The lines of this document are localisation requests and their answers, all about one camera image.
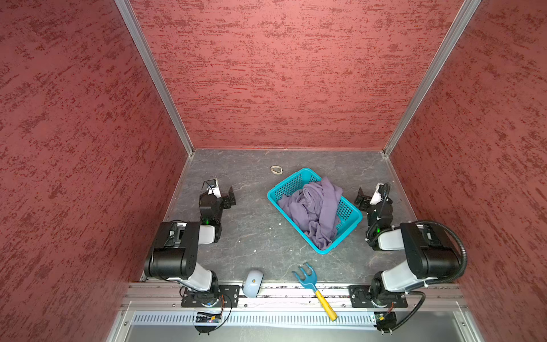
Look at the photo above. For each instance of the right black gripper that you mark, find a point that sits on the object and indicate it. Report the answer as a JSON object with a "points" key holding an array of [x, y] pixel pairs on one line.
{"points": [[366, 203]]}

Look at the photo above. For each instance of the blue toy rake yellow handle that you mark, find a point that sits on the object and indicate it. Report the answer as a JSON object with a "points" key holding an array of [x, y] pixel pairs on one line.
{"points": [[307, 277]]}

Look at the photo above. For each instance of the teal plastic basket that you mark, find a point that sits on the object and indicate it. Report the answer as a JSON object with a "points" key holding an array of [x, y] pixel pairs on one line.
{"points": [[347, 213]]}

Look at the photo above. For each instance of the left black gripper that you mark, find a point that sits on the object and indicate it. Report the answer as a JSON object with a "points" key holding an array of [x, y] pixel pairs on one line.
{"points": [[224, 202]]}

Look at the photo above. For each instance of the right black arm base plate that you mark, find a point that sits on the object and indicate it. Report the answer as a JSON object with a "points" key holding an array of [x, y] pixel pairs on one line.
{"points": [[362, 297]]}

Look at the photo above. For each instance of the slotted white cable duct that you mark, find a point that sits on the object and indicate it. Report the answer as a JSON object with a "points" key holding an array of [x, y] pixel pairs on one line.
{"points": [[345, 320]]}

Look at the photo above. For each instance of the grey computer mouse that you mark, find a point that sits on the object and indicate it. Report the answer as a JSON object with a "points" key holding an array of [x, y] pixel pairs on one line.
{"points": [[253, 282]]}

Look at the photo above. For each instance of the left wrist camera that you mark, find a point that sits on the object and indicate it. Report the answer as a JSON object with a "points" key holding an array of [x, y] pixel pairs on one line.
{"points": [[211, 187]]}

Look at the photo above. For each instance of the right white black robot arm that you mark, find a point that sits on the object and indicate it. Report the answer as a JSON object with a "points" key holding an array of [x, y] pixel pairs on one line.
{"points": [[434, 254]]}

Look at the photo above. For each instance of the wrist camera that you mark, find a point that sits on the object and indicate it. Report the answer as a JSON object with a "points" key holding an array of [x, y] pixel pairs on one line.
{"points": [[211, 187], [378, 195]]}

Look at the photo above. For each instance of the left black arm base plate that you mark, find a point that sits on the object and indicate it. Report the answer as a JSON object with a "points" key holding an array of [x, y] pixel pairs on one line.
{"points": [[222, 296]]}

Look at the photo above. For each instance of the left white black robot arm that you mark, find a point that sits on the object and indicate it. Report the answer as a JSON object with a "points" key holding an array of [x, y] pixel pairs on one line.
{"points": [[173, 254]]}

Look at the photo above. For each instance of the purple trousers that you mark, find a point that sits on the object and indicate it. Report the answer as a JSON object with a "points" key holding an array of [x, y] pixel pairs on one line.
{"points": [[314, 210]]}

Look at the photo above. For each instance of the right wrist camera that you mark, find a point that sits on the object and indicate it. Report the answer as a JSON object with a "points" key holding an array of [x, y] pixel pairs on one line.
{"points": [[378, 195]]}

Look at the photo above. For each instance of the aluminium front rail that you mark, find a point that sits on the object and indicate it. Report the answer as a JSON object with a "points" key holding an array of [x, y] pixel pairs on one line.
{"points": [[277, 296]]}

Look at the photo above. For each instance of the beige rubber band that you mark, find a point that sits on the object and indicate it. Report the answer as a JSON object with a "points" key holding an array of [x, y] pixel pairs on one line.
{"points": [[277, 170]]}

